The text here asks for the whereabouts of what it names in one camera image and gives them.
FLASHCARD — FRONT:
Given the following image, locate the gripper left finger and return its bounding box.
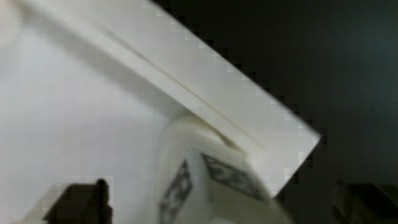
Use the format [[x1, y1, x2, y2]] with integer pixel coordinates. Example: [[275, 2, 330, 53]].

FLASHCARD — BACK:
[[43, 179, 112, 224]]

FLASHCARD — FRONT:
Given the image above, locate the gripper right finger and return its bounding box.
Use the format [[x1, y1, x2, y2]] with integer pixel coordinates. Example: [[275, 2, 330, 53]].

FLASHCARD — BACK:
[[332, 182, 398, 224]]

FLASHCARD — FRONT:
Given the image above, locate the white leg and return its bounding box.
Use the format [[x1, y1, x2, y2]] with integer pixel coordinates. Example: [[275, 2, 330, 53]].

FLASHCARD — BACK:
[[151, 116, 295, 224]]

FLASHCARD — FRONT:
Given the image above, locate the white square table top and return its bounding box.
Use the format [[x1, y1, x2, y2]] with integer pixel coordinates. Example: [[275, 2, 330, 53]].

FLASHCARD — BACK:
[[0, 0, 320, 224]]

